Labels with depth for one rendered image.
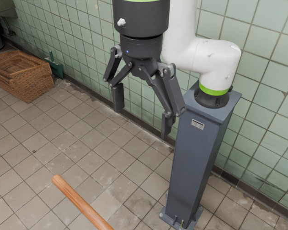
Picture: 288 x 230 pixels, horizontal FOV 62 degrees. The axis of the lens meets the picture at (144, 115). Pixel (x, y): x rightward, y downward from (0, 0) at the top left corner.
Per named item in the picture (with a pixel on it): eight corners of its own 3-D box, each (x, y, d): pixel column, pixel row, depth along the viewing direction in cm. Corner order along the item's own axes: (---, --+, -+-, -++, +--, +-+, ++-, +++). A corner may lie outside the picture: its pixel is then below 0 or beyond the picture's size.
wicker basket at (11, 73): (19, 96, 261) (9, 75, 241) (-13, 79, 282) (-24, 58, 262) (53, 73, 290) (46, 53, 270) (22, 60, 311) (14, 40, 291)
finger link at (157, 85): (148, 60, 47) (153, 56, 45) (177, 108, 49) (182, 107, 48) (136, 67, 44) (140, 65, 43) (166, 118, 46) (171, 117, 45)
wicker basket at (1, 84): (23, 108, 274) (13, 89, 254) (-6, 91, 296) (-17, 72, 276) (56, 86, 302) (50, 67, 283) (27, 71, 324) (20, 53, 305)
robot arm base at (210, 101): (213, 70, 118) (215, 60, 114) (242, 81, 112) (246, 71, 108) (187, 99, 103) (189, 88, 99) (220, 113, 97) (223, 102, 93)
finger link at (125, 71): (133, 66, 45) (129, 60, 44) (109, 89, 53) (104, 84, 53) (146, 59, 47) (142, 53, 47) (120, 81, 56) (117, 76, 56)
